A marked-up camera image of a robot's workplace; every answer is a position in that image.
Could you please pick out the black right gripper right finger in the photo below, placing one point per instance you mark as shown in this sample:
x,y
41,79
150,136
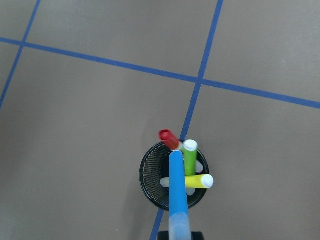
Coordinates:
x,y
197,235

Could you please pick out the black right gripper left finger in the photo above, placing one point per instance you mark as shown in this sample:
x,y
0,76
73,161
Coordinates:
x,y
163,235

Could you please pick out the blue highlighter pen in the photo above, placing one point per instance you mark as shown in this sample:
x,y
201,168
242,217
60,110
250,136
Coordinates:
x,y
179,221

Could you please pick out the green highlighter pen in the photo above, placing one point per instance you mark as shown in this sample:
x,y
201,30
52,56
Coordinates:
x,y
190,152

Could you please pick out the red white marker pen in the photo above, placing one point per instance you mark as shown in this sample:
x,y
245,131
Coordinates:
x,y
170,140

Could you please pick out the yellow highlighter pen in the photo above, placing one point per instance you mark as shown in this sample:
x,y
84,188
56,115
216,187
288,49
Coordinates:
x,y
202,181

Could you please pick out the black mesh pen cup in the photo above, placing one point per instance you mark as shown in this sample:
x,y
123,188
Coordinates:
x,y
154,167

